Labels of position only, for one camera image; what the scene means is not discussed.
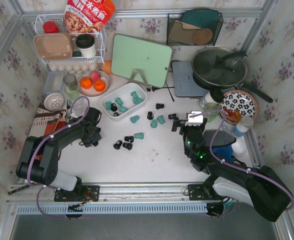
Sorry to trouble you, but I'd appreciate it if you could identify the grey blue oven mitt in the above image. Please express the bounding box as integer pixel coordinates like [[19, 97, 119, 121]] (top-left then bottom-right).
[[212, 130, 247, 167]]

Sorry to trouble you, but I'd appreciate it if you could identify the teal capsule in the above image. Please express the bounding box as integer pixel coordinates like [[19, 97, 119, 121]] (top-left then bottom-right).
[[134, 132, 144, 140], [133, 97, 143, 105], [115, 97, 123, 106], [130, 115, 140, 124], [119, 106, 128, 113], [105, 101, 112, 111], [150, 119, 158, 129], [157, 115, 165, 125], [131, 91, 138, 99]]

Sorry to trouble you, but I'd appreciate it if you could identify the white storage basket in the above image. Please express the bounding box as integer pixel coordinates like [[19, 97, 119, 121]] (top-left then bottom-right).
[[100, 83, 147, 122]]

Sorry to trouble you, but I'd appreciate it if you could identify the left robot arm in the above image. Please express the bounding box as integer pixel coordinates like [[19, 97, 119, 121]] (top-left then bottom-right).
[[16, 107, 101, 192]]

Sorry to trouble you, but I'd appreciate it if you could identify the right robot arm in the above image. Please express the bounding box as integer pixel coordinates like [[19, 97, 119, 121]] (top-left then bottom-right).
[[172, 118, 294, 222]]

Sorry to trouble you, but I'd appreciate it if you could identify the green glass cup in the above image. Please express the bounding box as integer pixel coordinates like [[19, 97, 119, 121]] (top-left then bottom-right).
[[204, 102, 219, 123]]

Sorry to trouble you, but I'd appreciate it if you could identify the clear glass tumbler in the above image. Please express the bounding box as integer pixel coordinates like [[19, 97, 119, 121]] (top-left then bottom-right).
[[71, 97, 88, 116]]

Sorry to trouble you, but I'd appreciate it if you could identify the grey induction cooker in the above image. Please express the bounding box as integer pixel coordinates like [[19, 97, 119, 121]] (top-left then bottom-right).
[[171, 60, 209, 98]]

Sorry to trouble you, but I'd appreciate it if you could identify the fruit bowl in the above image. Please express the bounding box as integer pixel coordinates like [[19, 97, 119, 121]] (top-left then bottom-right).
[[77, 70, 111, 97]]

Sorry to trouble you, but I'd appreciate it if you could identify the white cylinder cup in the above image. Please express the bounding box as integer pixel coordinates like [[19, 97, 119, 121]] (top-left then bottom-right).
[[231, 138, 247, 159]]

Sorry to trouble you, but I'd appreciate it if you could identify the white pill bottle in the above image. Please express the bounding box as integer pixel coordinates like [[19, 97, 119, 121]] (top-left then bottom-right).
[[232, 116, 254, 138]]

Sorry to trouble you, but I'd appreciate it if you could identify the red striped towel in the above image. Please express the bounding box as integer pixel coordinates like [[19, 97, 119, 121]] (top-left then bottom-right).
[[28, 104, 68, 137]]

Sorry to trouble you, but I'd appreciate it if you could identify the green glass tumbler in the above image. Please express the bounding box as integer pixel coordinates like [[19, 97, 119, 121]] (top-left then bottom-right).
[[64, 86, 80, 101]]

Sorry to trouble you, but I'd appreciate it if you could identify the right orange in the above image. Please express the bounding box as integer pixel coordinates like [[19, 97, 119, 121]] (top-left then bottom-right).
[[93, 79, 106, 92]]

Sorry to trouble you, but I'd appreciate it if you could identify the orange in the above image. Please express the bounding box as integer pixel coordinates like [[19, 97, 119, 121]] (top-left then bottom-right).
[[93, 79, 106, 92], [80, 77, 92, 89]]

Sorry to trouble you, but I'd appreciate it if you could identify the white round strainer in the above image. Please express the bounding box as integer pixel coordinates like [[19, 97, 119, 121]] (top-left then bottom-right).
[[44, 93, 64, 112]]

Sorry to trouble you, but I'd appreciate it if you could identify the left orange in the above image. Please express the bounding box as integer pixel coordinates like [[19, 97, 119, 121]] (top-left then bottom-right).
[[80, 77, 92, 89]]

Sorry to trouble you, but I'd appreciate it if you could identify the blue flower plate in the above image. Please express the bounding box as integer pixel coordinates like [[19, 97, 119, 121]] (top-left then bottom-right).
[[219, 90, 258, 125]]

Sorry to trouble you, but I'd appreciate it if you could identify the black frying pan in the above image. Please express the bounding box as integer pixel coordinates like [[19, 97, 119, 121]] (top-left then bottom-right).
[[192, 49, 274, 104]]

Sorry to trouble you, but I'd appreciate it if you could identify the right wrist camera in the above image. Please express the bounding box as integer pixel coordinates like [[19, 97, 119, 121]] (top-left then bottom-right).
[[186, 110, 204, 126]]

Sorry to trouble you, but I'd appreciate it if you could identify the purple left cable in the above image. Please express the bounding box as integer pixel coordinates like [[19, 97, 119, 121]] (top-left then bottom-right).
[[26, 96, 90, 221]]

